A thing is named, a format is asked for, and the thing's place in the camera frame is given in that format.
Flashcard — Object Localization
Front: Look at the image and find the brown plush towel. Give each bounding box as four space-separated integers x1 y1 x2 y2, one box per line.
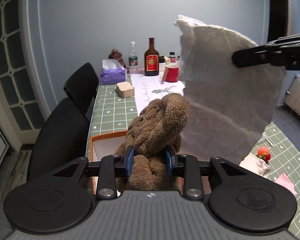
115 93 190 192

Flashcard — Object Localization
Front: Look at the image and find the white cloth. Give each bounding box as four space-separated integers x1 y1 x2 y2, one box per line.
175 15 286 164

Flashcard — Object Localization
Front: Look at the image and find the crocheted strawberry toy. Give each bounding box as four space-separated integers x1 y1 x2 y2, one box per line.
257 146 271 163

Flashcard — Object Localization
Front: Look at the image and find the pink cloth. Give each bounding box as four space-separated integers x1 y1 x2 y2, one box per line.
274 173 297 196

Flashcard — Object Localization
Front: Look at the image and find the orange storage box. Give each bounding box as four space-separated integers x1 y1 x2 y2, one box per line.
89 130 128 196

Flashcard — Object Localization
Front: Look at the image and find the beige sofa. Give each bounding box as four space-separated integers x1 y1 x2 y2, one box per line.
283 73 300 126

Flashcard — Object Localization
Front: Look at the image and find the black chair near left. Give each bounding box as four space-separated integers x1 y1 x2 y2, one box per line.
26 98 89 181

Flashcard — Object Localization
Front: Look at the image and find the black chair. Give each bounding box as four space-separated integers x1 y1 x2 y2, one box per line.
63 63 99 121
26 98 89 181

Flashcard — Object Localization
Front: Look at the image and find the beige paper egg carton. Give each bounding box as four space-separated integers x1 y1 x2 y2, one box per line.
116 81 135 98

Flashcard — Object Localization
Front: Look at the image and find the black chair far left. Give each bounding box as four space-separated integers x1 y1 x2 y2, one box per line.
63 63 99 121

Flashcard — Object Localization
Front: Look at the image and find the white table runner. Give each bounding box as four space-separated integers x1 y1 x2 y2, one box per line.
130 73 185 114

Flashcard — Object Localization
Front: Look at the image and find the purple tissue box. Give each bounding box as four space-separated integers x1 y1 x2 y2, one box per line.
100 59 127 85

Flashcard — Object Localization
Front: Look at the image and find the red mug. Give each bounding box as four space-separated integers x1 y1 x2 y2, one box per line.
163 64 179 82

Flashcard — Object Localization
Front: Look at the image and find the small dark jar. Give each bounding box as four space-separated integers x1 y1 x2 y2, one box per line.
159 55 166 72

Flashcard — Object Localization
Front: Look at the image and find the small dark bottle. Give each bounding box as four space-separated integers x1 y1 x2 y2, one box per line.
168 51 176 63

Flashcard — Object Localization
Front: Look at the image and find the clear water bottle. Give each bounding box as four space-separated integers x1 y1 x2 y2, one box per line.
128 41 138 74

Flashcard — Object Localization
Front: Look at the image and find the brown bear figurine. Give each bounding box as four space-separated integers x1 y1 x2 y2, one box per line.
108 49 129 72

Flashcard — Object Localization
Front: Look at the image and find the brown liquor bottle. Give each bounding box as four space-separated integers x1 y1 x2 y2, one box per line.
144 37 159 76

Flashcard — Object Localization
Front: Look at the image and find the glass panel door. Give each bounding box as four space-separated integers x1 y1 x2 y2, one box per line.
0 0 44 151

